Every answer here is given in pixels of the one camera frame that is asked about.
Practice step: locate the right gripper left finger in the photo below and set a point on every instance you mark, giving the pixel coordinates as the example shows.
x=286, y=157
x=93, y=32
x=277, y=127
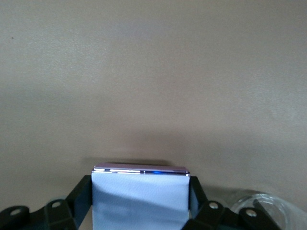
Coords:
x=81, y=191

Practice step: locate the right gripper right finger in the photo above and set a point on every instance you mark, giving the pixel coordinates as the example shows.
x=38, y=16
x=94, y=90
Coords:
x=197, y=196

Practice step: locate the lilac phone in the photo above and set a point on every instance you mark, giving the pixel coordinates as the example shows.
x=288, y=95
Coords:
x=141, y=198

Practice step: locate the clear plastic cup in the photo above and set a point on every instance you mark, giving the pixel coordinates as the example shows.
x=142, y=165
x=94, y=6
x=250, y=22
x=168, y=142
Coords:
x=275, y=201

